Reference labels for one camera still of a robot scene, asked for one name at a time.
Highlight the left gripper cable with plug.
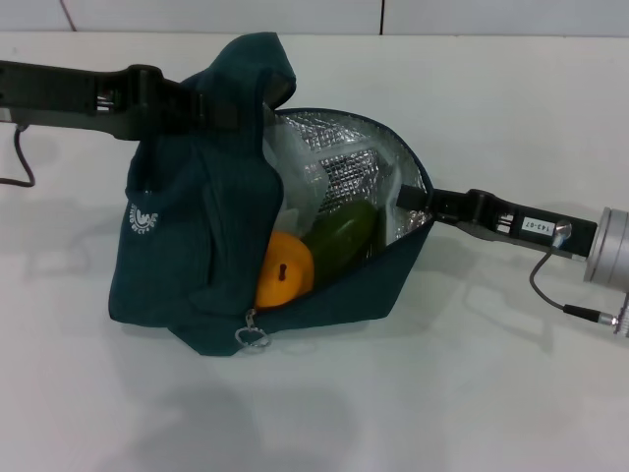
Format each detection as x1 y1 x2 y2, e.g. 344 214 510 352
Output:
0 122 35 189

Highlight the orange pear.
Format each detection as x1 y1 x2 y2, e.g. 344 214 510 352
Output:
255 230 315 310

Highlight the green cucumber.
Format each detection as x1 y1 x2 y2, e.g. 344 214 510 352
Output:
300 201 378 286

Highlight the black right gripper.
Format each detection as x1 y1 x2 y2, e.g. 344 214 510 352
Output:
395 185 599 262

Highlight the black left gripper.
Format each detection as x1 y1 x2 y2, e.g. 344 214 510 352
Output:
0 59 257 144

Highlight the dark teal insulated lunch bag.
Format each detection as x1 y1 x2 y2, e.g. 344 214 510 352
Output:
108 31 436 358

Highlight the clear blue-rimmed food container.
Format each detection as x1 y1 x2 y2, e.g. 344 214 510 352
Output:
262 125 400 237

